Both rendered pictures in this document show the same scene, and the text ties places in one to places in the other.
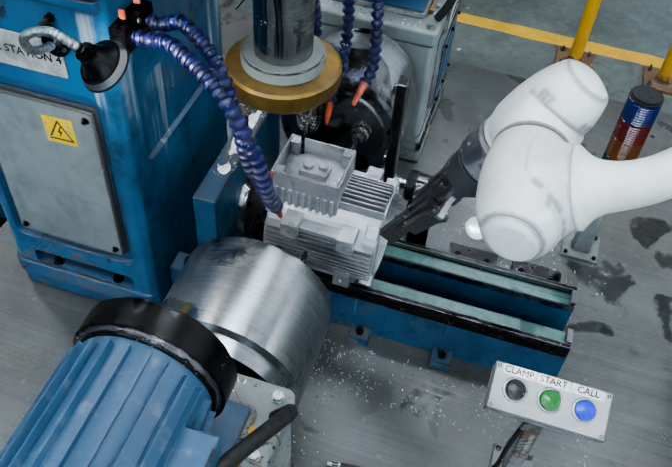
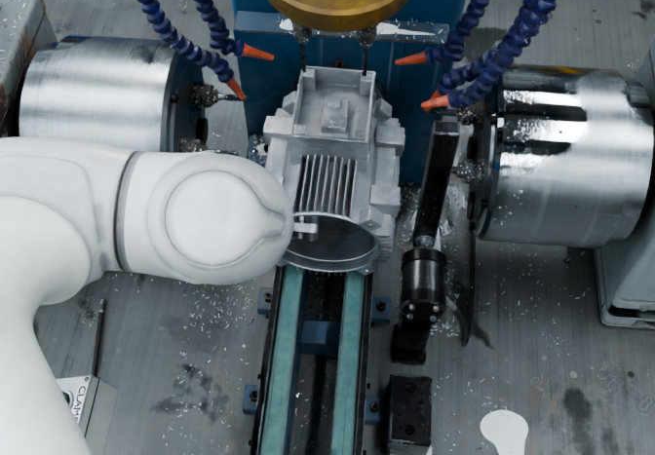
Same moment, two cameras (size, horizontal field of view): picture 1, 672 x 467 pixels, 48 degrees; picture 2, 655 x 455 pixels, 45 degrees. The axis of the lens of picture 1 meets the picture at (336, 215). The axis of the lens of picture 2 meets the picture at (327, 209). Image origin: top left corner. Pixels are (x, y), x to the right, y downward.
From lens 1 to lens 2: 1.04 m
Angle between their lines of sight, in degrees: 48
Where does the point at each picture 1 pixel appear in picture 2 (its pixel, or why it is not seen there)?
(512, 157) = (41, 145)
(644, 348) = not seen: outside the picture
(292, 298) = (111, 128)
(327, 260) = not seen: hidden behind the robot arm
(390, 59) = (593, 149)
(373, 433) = (145, 341)
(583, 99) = (156, 210)
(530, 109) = (158, 162)
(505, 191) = not seen: outside the picture
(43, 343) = (199, 40)
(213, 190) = (250, 24)
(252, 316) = (66, 92)
